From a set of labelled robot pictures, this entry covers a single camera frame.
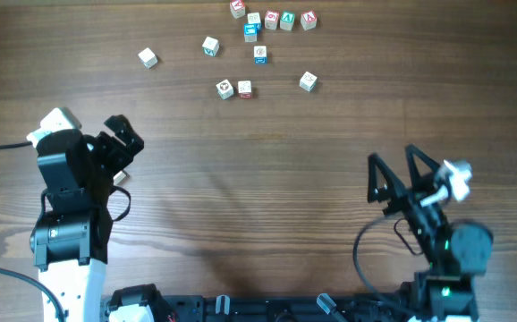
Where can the plain wooden block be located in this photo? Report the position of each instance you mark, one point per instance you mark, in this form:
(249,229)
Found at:
(148,57)
(119,177)

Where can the red letter block top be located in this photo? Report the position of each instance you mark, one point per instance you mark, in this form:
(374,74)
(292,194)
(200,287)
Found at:
(238,8)

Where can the blue top wooden block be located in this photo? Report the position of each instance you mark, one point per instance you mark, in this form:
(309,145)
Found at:
(250,32)

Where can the plain top block on blue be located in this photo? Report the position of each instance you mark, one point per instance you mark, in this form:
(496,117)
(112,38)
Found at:
(254,18)

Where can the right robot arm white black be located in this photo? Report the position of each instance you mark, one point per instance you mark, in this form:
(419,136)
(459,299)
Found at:
(456,252)

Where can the red letter A block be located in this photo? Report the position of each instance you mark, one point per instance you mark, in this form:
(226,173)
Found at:
(309,20)

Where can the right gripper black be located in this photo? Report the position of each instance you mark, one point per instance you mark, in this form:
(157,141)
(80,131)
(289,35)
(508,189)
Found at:
(403,198)

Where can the wooden block red side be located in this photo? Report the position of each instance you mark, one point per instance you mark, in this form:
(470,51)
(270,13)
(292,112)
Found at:
(244,89)

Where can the wooden block star picture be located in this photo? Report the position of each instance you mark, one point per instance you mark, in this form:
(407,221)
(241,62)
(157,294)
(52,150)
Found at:
(308,81)

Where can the green letter A block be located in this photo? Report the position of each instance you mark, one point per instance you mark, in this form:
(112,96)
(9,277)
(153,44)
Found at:
(287,20)

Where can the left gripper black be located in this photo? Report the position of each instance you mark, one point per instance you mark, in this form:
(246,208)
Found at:
(107,149)

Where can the wooden block green side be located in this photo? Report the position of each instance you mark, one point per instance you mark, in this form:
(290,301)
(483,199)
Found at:
(210,46)

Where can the black mounting rail base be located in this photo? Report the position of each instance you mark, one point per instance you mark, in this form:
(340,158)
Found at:
(358,309)

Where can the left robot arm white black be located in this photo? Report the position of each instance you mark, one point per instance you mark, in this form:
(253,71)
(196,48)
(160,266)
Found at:
(70,238)

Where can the wooden block blue side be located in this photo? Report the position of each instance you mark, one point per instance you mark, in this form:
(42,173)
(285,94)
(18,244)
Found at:
(260,54)

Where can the red number nine block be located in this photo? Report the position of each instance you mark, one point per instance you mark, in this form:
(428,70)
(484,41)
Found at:
(271,20)

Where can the wooden block circle picture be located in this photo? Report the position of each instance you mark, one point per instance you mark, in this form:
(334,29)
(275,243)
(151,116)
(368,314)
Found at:
(224,89)

